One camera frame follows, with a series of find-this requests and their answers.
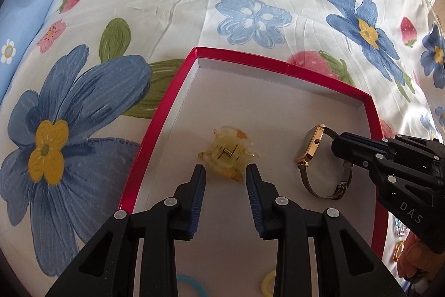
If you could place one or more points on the red shallow cardboard box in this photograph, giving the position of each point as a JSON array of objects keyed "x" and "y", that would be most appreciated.
[{"x": 264, "y": 102}]

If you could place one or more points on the yellow translucent hair claw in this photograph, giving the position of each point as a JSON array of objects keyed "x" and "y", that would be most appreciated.
[{"x": 226, "y": 154}]

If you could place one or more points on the light blue daisy pillow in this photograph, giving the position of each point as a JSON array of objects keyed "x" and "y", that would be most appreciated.
[{"x": 24, "y": 22}]

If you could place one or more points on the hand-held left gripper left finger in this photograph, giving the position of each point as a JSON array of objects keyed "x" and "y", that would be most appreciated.
[{"x": 199, "y": 194}]

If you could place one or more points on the orange hair accessory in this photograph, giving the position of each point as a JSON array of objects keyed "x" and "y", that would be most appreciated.
[{"x": 417, "y": 258}]

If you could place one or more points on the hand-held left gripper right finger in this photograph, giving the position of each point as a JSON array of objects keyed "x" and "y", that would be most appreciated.
[{"x": 254, "y": 199}]

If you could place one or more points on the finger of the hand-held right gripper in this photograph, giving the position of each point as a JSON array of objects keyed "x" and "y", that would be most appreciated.
[
  {"x": 368, "y": 141},
  {"x": 354, "y": 152}
]

